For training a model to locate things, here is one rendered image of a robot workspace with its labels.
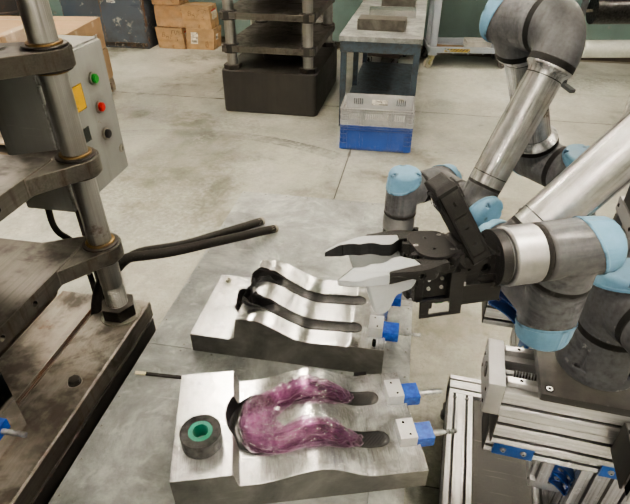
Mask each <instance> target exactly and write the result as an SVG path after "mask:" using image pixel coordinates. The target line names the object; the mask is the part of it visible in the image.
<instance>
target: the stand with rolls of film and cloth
mask: <svg viewBox="0 0 630 504"><path fill-rule="evenodd" d="M581 10H582V11H583V14H584V16H585V15H586V21H587V23H588V24H630V0H590V2H589V0H582V4H581ZM581 58H630V40H586V42H585V48H584V51H583V55H582V57H581ZM567 80H568V79H567ZM567 80H565V81H563V83H562V84H561V87H562V88H563V89H565V90H566V91H567V92H569V93H575V91H576V89H574V88H573V87H572V86H570V85H569V84H567Z"/></svg>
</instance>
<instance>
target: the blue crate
mask: <svg viewBox="0 0 630 504"><path fill-rule="evenodd" d="M412 132H413V129H409V128H392V127H376V126H360V125H344V124H340V141H339V148H341V149H354V150H369V151H384V152H398V153H410V150H411V141H412Z"/></svg>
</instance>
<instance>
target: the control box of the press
mask: <svg viewBox="0 0 630 504"><path fill-rule="evenodd" d="M58 37H59V38H62V39H65V40H67V41H68V42H70V43H71V44H72V48H73V52H74V56H75V60H76V65H75V66H74V68H73V69H72V70H70V71H68V75H69V79H70V83H71V87H72V90H73V94H74V98H75V102H76V105H77V109H78V113H79V117H80V120H81V124H82V128H83V132H84V135H85V139H86V143H87V146H89V147H93V148H94V149H96V150H98V151H99V154H100V158H101V162H102V166H103V170H102V172H101V173H100V174H99V175H98V176H97V177H96V181H97V184H98V188H99V192H100V191H102V190H103V189H104V188H105V187H106V186H107V185H108V184H109V183H110V182H111V181H113V180H114V179H115V178H116V177H117V176H118V175H119V174H120V173H121V172H122V171H123V170H125V169H126V168H127V167H128V162H127V158H126V153H125V149H124V144H123V140H122V135H121V131H120V126H119V122H118V117H117V113H116V108H115V104H114V99H113V95H112V90H111V86H110V81H109V77H108V72H107V68H106V63H105V59H104V54H103V50H102V46H101V41H100V39H97V37H95V36H75V35H58ZM0 132H1V135H2V138H3V141H4V143H5V146H6V149H7V152H8V154H9V155H19V154H28V153H36V152H44V151H53V150H60V148H59V144H58V141H57V138H56V134H55V131H54V128H53V124H52V121H51V118H50V114H49V111H48V108H47V104H46V101H45V98H44V94H43V91H42V87H41V84H40V81H39V77H38V75H31V76H25V77H18V78H11V79H5V80H0ZM26 204H27V207H28V208H37V209H45V212H46V216H47V219H48V222H49V225H50V227H51V228H52V230H53V231H54V233H55V234H56V235H57V236H59V237H60V238H62V239H68V238H72V237H71V236H70V235H68V234H66V233H65V232H63V231H62V230H61V229H60V228H59V227H58V226H57V224H56V221H55V218H54V215H53V211H52V210H57V211H67V212H75V213H76V217H77V220H78V223H79V227H80V230H81V233H82V236H86V235H85V231H84V228H83V225H82V221H81V218H80V215H79V211H78V208H77V205H76V201H75V198H74V195H73V191H72V188H71V185H67V186H64V187H61V188H58V189H54V190H51V191H48V192H45V193H42V194H39V195H35V196H33V197H32V198H31V199H29V200H28V201H27V202H26ZM93 273H94V276H95V279H96V280H97V278H98V275H97V272H96V271H94V272H93ZM93 273H90V274H87V277H88V280H89V283H90V286H91V289H92V292H93V289H94V286H95V283H96V282H95V279H94V276H93Z"/></svg>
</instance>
